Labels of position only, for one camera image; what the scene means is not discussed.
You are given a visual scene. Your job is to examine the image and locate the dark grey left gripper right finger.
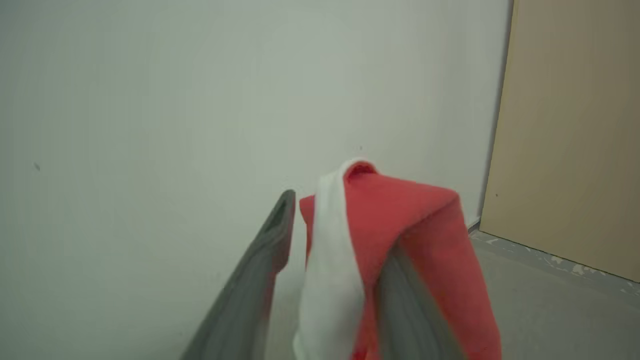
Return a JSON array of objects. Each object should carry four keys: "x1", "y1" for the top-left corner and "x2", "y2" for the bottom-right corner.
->
[{"x1": 374, "y1": 242, "x2": 467, "y2": 360}]

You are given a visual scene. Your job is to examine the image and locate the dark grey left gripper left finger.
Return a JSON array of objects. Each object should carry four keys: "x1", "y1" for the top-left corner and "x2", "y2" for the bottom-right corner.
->
[{"x1": 181, "y1": 189, "x2": 296, "y2": 360}]

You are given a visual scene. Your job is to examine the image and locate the red shorts with white stripes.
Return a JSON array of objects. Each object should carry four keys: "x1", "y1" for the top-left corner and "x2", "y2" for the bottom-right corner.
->
[{"x1": 292, "y1": 159, "x2": 502, "y2": 360}]

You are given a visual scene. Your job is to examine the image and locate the beige wooden door panel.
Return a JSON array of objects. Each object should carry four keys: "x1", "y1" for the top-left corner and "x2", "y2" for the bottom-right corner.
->
[{"x1": 479, "y1": 0, "x2": 640, "y2": 284}]

